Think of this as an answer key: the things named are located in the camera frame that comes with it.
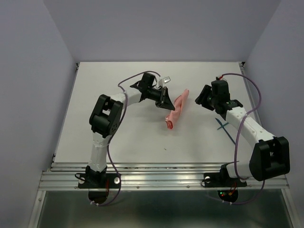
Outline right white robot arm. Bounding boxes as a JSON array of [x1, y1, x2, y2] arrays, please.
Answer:
[[195, 80, 290, 185]]

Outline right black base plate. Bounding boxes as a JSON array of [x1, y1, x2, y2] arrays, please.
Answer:
[[201, 172, 247, 188]]

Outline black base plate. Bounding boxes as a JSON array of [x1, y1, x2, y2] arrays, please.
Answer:
[[75, 173, 121, 189], [201, 172, 247, 188]]

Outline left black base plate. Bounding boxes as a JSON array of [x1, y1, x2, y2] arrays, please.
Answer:
[[75, 173, 121, 189]]

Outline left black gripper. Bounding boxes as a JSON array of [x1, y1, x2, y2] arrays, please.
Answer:
[[147, 86, 175, 111]]

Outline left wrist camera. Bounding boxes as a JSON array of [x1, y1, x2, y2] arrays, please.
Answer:
[[158, 76, 171, 86]]

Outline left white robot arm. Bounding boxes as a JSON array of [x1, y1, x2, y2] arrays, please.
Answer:
[[75, 71, 175, 189]]

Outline teal plastic spoon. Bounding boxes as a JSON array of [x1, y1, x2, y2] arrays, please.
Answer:
[[215, 118, 236, 144]]

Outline pink satin napkin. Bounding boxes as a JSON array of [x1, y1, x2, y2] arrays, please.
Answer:
[[165, 89, 190, 130]]

